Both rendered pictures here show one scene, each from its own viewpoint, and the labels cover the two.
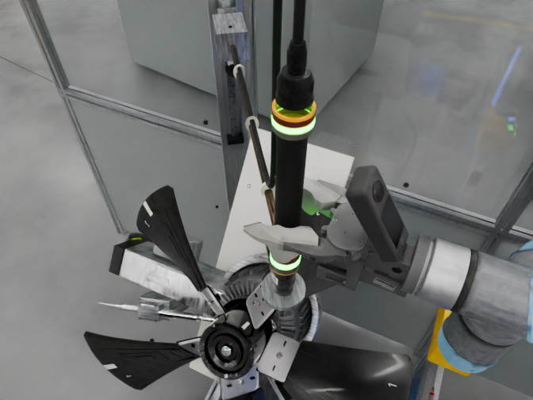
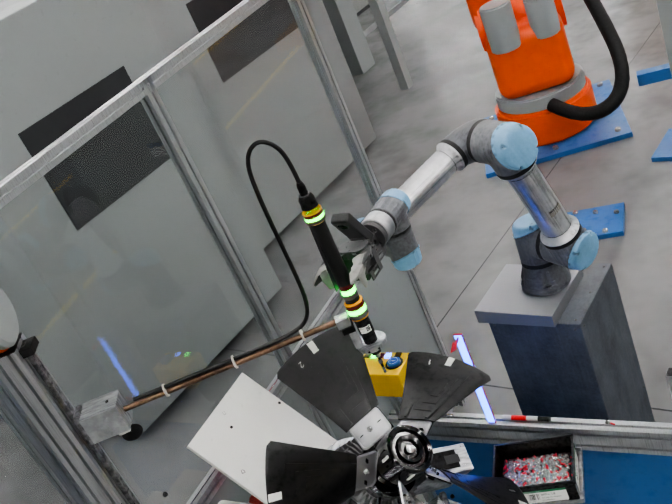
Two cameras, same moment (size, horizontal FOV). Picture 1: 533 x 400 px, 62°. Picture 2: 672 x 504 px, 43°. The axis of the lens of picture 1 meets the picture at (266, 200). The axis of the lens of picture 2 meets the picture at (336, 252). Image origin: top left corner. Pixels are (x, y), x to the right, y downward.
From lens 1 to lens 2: 1.61 m
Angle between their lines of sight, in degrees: 61
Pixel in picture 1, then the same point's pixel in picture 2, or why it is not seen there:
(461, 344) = (409, 244)
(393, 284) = (380, 250)
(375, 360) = (412, 372)
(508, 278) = (383, 201)
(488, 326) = (402, 218)
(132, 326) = not seen: outside the picture
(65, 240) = not seen: outside the picture
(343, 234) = (358, 246)
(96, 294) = not seen: outside the picture
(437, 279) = (383, 220)
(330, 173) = (250, 395)
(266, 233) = (356, 270)
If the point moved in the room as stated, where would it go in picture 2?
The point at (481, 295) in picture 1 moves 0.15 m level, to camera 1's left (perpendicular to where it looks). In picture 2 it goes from (390, 209) to (391, 241)
